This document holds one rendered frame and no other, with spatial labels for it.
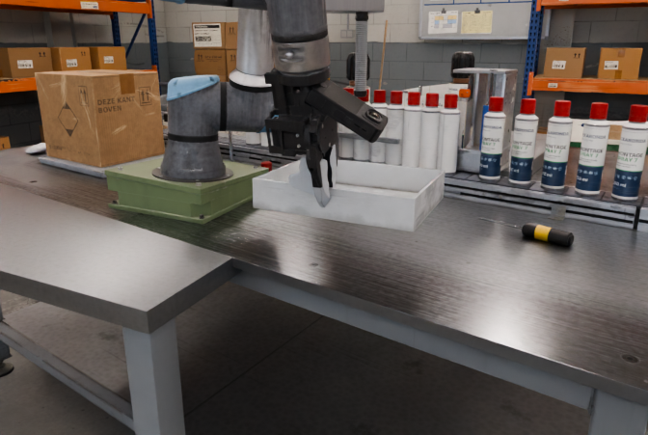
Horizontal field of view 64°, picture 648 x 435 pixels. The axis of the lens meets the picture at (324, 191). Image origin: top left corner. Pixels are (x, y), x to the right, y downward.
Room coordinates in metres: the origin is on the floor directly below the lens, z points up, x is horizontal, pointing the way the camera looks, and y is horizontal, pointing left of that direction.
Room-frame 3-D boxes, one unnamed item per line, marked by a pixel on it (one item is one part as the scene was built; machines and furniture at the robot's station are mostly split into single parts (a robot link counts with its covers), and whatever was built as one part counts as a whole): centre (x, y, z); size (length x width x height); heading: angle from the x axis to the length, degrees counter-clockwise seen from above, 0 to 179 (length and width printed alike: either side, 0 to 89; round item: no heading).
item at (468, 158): (1.38, -0.42, 1.01); 0.14 x 0.13 x 0.26; 55
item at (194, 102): (1.21, 0.30, 1.07); 0.13 x 0.12 x 0.14; 103
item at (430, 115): (1.36, -0.28, 0.98); 0.05 x 0.05 x 0.20
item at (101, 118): (1.69, 0.73, 0.99); 0.30 x 0.24 x 0.27; 56
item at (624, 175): (1.09, -0.66, 0.98); 0.05 x 0.05 x 0.20
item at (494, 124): (1.26, -0.42, 0.98); 0.05 x 0.05 x 0.20
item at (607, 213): (1.55, -0.02, 0.85); 1.65 x 0.11 x 0.05; 55
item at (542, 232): (1.00, -0.41, 0.84); 0.20 x 0.03 x 0.03; 47
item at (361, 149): (1.48, -0.11, 0.98); 0.05 x 0.05 x 0.20
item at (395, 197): (0.84, -0.05, 0.97); 0.27 x 0.20 x 0.05; 65
